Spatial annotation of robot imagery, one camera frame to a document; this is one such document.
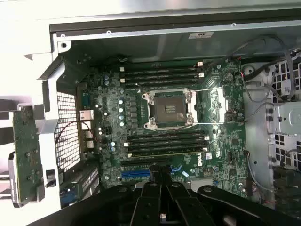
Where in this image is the blue expansion slot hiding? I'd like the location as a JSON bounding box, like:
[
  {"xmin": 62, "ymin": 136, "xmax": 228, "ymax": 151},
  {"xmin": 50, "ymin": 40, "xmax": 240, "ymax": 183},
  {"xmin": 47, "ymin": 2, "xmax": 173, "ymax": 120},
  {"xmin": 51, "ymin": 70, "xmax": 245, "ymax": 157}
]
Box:
[{"xmin": 121, "ymin": 172, "xmax": 151, "ymax": 180}]

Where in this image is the black expansion slot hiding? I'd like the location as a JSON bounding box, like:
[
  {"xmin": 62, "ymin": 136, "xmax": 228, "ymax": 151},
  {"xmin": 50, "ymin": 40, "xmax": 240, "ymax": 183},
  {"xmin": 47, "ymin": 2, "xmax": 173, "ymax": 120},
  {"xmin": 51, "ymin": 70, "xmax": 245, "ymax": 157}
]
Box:
[{"xmin": 120, "ymin": 157, "xmax": 173, "ymax": 166}]

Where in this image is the installed green RAM stick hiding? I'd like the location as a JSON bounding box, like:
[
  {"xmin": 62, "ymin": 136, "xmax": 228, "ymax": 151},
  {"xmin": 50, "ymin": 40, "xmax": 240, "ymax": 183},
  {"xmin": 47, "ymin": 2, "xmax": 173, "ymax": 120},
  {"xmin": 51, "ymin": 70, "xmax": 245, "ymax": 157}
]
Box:
[{"xmin": 128, "ymin": 148, "xmax": 210, "ymax": 158}]

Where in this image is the green Dell motherboard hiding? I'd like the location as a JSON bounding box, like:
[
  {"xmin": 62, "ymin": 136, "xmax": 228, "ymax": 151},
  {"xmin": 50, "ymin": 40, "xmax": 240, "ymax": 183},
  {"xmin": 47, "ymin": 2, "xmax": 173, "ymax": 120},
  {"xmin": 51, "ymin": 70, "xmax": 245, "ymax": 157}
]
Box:
[{"xmin": 76, "ymin": 57, "xmax": 247, "ymax": 198}]

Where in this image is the CPU socket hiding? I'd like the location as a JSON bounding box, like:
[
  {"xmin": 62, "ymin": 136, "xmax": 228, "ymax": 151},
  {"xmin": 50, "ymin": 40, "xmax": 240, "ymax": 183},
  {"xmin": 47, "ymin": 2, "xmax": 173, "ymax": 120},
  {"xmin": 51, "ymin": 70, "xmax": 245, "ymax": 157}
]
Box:
[{"xmin": 142, "ymin": 88, "xmax": 198, "ymax": 131}]

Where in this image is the silver socket cover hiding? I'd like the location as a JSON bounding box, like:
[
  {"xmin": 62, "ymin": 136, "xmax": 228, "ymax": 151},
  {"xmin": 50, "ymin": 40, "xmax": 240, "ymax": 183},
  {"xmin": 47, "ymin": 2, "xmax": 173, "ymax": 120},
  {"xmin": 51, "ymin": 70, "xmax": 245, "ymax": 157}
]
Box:
[{"xmin": 192, "ymin": 86, "xmax": 228, "ymax": 125}]

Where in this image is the metal disk bay cage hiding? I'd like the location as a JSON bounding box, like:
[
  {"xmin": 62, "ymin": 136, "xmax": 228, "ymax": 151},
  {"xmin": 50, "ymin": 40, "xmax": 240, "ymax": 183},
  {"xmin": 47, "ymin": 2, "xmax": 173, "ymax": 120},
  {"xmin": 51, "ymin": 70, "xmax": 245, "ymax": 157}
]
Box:
[{"xmin": 242, "ymin": 44, "xmax": 301, "ymax": 189}]

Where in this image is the black open PC case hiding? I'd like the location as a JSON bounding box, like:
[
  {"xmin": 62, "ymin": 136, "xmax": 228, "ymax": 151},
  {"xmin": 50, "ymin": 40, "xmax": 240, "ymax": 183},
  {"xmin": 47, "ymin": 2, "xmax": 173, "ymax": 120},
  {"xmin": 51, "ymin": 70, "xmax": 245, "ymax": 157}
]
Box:
[{"xmin": 23, "ymin": 7, "xmax": 301, "ymax": 212}]

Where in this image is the dark looped wire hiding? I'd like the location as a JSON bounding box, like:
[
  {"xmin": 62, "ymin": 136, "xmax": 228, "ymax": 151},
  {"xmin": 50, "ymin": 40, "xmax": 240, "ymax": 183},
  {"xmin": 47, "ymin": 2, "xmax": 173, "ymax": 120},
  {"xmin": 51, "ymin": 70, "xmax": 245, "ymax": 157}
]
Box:
[{"xmin": 225, "ymin": 35, "xmax": 296, "ymax": 101}]

